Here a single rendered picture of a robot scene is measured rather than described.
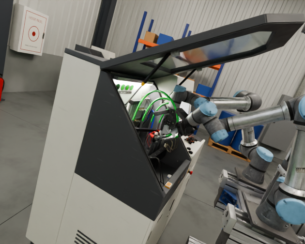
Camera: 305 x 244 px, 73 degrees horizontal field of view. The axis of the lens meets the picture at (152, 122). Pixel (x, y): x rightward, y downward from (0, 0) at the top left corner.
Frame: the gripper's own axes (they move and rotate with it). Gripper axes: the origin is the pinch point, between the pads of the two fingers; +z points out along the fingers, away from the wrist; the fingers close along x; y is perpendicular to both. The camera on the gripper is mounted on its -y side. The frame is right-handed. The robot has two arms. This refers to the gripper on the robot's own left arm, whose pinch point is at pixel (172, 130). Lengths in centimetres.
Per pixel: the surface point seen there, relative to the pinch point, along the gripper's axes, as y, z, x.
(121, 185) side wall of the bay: 22.8, 18.7, -32.2
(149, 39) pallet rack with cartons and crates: -416, 333, 263
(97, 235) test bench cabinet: 46, 49, -44
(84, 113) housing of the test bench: -22, 15, -46
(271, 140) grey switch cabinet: -24, 315, 604
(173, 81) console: -49, 19, 30
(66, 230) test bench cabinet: 39, 68, -60
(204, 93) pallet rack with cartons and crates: -208, 314, 385
